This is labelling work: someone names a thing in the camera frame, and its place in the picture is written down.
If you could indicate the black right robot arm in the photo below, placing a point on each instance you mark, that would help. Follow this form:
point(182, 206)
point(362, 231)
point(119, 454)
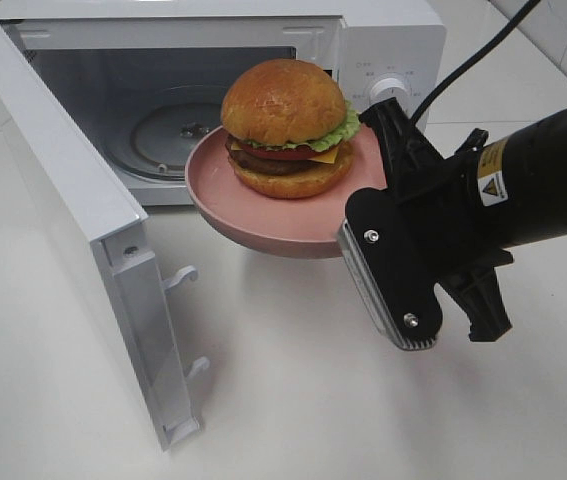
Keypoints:
point(526, 201)

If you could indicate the upper white microwave knob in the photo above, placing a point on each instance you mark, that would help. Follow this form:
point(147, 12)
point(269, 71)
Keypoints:
point(388, 87)

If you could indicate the burger with lettuce and cheese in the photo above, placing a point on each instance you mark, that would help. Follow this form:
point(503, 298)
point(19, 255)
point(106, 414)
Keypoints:
point(289, 129)

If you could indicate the pink round plate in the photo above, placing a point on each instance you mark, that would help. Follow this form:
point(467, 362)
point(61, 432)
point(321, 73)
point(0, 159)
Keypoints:
point(301, 228)

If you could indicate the white microwave door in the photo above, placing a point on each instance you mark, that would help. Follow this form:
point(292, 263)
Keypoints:
point(97, 228)

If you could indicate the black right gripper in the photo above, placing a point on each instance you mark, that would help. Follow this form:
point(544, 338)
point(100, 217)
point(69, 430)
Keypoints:
point(434, 237)

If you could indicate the white microwave oven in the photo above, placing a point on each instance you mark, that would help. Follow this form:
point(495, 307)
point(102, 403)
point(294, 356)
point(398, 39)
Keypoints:
point(111, 62)

